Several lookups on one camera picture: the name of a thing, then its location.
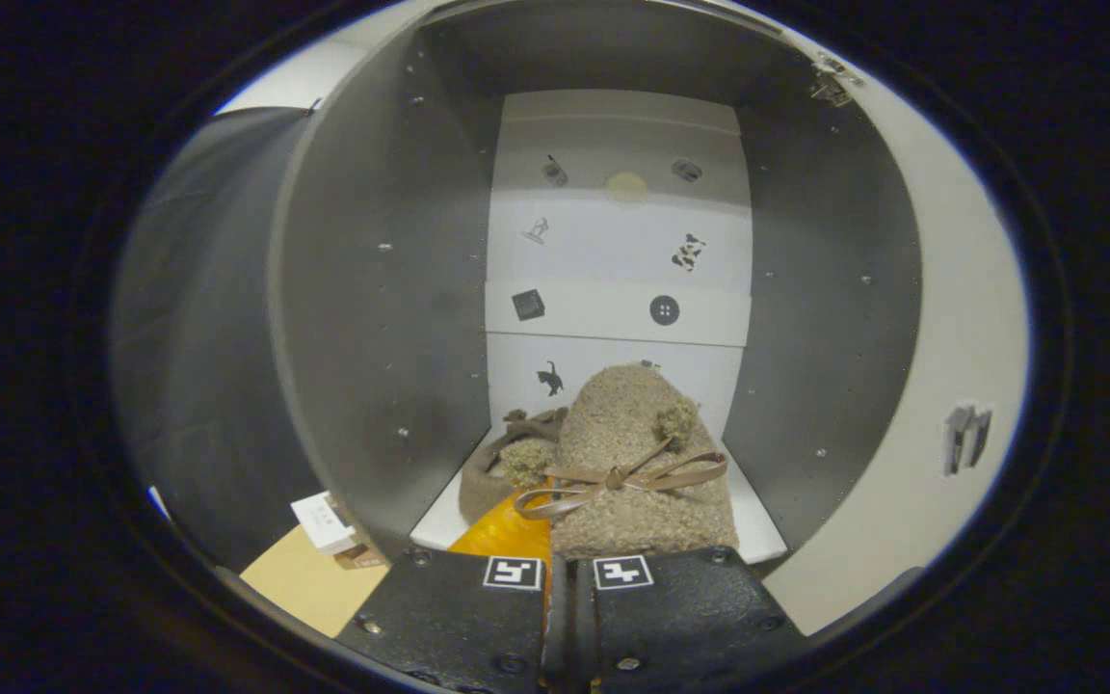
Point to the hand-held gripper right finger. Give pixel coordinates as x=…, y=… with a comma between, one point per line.
x=690, y=617

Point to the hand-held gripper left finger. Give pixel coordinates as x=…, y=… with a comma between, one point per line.
x=449, y=617

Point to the brown fuzzy shoe with bow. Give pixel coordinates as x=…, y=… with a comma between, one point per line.
x=622, y=424
x=488, y=487

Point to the grey shoe cabinet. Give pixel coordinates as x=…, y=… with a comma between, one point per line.
x=382, y=318

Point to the brown book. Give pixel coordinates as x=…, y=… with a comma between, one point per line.
x=362, y=556

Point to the white printed box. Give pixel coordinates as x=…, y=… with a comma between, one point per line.
x=322, y=522

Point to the black backdrop cloth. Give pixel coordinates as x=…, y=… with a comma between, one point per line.
x=198, y=318

